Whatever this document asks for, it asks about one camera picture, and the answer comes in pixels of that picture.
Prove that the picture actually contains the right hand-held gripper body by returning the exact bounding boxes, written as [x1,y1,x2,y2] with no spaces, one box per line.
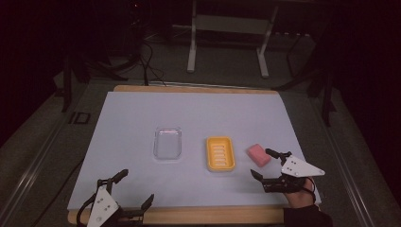
[262,150,326,194]

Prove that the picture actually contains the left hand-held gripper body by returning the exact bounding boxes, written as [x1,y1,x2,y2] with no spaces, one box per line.
[86,178,141,227]

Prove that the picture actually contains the pink soap bar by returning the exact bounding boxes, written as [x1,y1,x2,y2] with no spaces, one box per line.
[246,143,272,168]

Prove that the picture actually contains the person's right hand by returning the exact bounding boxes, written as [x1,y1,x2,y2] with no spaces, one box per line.
[283,177,316,210]

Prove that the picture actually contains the pale table cover sheet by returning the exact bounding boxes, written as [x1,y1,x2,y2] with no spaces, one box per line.
[66,91,323,212]

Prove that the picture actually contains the yellow soap dish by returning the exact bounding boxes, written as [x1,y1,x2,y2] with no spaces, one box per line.
[205,135,236,173]

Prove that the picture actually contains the clear plastic tray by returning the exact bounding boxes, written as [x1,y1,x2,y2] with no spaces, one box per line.
[152,126,183,161]

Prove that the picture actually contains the black stand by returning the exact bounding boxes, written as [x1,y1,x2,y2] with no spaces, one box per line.
[53,53,93,114]
[273,67,337,128]

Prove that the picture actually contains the white metal stand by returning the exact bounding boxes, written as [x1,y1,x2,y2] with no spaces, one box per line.
[186,0,280,79]

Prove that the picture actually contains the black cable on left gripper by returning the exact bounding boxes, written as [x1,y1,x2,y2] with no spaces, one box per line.
[76,192,99,227]

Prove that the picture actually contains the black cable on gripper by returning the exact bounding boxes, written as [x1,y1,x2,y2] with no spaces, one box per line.
[76,192,99,227]
[302,177,318,204]

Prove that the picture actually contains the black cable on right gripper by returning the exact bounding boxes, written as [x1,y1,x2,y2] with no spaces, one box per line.
[302,177,318,204]

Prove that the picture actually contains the metal floor rail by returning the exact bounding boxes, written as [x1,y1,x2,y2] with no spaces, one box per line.
[0,119,69,227]
[315,103,376,227]

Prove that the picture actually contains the black rectangular floor frame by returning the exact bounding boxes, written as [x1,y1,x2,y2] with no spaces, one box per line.
[68,111,92,125]

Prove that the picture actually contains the black floor cables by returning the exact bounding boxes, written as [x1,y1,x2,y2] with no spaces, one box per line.
[138,18,168,87]

